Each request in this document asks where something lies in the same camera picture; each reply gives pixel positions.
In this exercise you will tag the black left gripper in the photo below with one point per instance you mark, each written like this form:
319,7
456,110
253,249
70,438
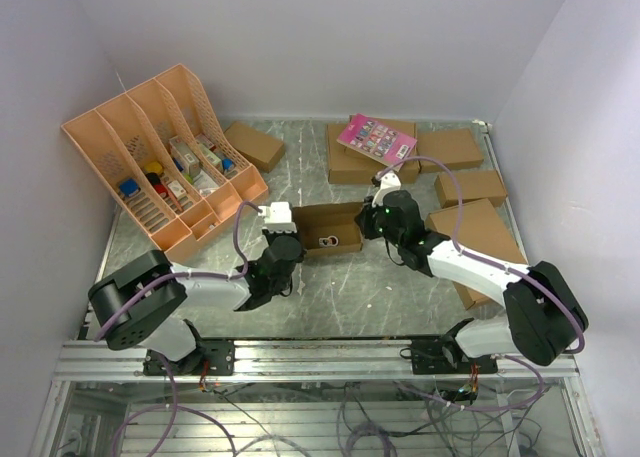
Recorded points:
271,236

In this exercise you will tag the peach plastic file organizer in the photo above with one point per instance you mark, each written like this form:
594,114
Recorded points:
119,137

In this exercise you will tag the small brown box by organizer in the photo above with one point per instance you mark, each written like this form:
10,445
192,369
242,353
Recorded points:
259,148

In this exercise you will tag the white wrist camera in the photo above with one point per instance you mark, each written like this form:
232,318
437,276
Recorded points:
277,218
389,182

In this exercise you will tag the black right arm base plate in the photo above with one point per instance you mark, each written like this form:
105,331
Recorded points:
430,356

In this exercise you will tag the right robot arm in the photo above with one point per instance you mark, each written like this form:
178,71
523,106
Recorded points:
542,318

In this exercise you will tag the small printed carton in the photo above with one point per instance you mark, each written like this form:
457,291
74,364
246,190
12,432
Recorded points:
183,154

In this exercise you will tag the cartoon boy eraser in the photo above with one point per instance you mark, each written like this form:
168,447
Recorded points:
330,241

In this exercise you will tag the yellow toy block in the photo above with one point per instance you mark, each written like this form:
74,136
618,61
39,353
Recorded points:
154,167

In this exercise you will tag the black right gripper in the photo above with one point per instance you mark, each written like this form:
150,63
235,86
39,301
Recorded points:
363,219

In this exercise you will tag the blue toy block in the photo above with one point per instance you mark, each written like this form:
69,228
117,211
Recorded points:
128,188

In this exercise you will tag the red toy block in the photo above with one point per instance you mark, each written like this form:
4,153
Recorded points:
160,189

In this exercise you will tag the big brown box front right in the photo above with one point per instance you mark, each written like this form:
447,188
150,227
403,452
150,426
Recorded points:
482,229

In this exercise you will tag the pink children's book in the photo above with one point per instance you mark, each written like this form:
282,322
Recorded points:
376,140

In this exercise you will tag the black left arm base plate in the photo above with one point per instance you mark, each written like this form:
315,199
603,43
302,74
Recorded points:
212,357

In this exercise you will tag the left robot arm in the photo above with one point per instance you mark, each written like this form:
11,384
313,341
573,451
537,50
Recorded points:
137,305

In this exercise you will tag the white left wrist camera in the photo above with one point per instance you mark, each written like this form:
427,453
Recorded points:
277,218

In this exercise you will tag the small brown box right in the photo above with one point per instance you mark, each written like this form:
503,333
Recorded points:
472,186

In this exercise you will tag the brown box back right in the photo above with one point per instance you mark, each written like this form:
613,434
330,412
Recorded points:
455,148

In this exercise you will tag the large brown box under book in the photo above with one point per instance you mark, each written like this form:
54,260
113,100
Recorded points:
347,167

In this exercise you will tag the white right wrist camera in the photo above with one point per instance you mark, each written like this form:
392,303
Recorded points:
389,182

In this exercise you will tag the aluminium mounting rail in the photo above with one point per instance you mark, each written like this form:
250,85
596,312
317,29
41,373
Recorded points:
258,361

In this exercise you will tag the cardboard box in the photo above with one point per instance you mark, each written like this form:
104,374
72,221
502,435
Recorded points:
322,220

